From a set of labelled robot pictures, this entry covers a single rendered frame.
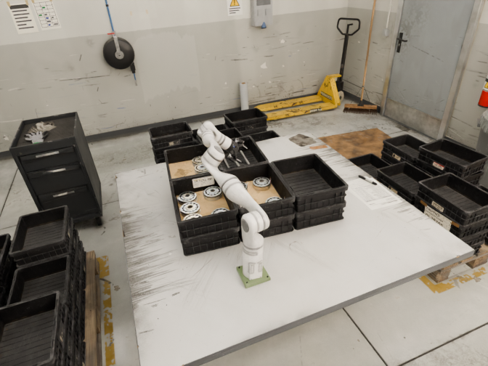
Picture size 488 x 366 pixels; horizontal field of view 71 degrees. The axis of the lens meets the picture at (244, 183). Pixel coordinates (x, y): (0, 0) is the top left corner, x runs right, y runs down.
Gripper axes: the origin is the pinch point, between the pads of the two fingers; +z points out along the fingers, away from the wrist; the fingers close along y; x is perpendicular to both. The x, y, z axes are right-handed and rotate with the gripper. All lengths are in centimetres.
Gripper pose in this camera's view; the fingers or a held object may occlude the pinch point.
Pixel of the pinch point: (242, 155)
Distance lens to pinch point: 212.6
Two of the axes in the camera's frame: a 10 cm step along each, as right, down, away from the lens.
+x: -6.3, -1.2, 7.7
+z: 6.8, 4.1, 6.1
